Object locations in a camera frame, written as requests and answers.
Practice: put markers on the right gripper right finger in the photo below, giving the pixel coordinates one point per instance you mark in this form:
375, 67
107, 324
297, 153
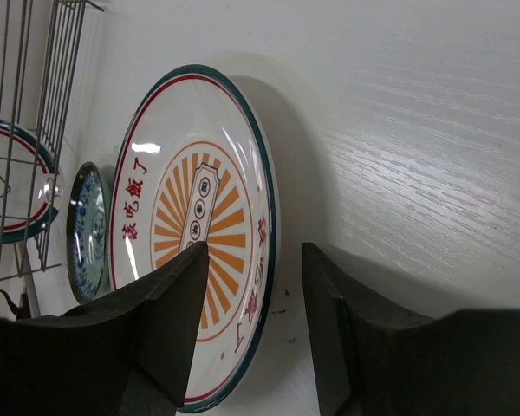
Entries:
374, 356

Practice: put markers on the teal red rimmed plate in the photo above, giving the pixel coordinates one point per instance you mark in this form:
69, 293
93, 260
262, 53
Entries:
30, 185

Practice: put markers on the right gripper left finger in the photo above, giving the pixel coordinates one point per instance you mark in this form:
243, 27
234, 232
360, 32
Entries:
126, 353

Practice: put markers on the blue floral small plate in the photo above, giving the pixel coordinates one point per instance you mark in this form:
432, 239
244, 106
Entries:
87, 234

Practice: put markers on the grey wire dish rack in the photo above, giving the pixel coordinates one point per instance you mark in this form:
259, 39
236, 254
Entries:
39, 47

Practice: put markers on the orange sunburst white plate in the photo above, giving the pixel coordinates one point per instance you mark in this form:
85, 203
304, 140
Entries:
195, 166

